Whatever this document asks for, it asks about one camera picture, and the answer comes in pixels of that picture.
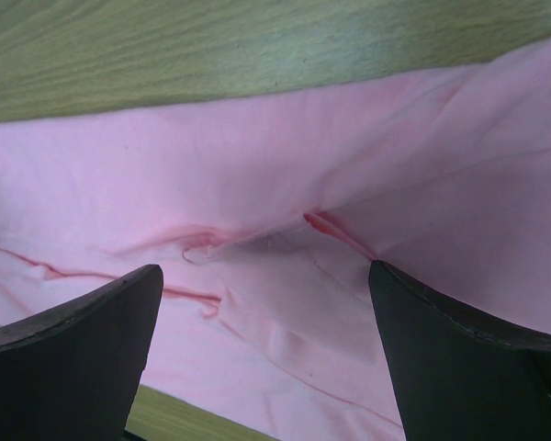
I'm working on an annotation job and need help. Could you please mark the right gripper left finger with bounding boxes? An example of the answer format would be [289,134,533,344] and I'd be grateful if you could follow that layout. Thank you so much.
[0,265,163,440]

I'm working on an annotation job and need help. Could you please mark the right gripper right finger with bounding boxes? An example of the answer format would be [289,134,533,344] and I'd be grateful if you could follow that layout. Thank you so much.
[368,261,551,440]

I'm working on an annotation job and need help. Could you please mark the bright pink t shirt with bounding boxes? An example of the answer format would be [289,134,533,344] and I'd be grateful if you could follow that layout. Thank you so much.
[0,39,551,440]

